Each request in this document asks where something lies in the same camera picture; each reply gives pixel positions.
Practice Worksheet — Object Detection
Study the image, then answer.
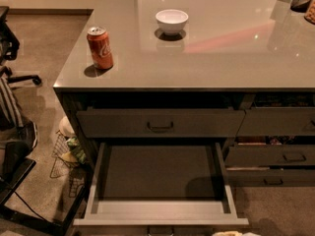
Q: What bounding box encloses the white ceramic bowl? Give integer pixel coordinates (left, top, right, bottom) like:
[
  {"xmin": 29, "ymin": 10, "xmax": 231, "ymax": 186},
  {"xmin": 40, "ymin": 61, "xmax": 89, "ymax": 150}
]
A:
[{"xmin": 156, "ymin": 9, "xmax": 189, "ymax": 35}]

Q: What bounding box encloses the grey drawer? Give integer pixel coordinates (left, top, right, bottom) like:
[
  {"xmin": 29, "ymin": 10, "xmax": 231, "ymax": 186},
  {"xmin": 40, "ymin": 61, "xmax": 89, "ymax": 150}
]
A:
[
  {"xmin": 227, "ymin": 169, "xmax": 315, "ymax": 187},
  {"xmin": 238, "ymin": 107, "xmax": 315, "ymax": 137},
  {"xmin": 74, "ymin": 144, "xmax": 248, "ymax": 236},
  {"xmin": 77, "ymin": 108, "xmax": 245, "ymax": 138},
  {"xmin": 225, "ymin": 145, "xmax": 315, "ymax": 167}
]

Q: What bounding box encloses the orange soda can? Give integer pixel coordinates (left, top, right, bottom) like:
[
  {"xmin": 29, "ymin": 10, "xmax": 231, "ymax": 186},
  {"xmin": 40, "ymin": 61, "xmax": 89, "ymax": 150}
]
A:
[{"xmin": 87, "ymin": 27, "xmax": 113, "ymax": 70}]

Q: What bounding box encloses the black metal stand frame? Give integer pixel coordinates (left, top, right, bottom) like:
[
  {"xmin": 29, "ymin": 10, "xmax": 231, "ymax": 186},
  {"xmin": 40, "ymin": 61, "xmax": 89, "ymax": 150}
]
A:
[{"xmin": 1, "ymin": 145, "xmax": 85, "ymax": 236}]

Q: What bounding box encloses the black floor cable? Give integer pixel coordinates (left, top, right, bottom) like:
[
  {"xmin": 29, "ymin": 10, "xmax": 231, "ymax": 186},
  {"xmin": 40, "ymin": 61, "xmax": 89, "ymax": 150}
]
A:
[{"xmin": 0, "ymin": 177, "xmax": 53, "ymax": 224}]

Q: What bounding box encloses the wire basket with items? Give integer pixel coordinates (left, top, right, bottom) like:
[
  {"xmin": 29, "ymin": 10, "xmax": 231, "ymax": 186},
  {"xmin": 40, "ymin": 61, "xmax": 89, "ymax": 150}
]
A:
[{"xmin": 50, "ymin": 116, "xmax": 86, "ymax": 198}]

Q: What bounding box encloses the black office chair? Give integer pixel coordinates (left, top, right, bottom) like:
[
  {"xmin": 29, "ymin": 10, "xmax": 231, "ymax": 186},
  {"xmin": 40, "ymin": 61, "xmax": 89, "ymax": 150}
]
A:
[{"xmin": 0, "ymin": 6, "xmax": 41, "ymax": 86}]

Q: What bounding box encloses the striped cloth bag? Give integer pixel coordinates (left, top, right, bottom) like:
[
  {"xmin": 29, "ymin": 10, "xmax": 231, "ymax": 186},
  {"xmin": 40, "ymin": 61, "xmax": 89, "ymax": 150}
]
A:
[{"xmin": 0, "ymin": 78, "xmax": 37, "ymax": 150}]

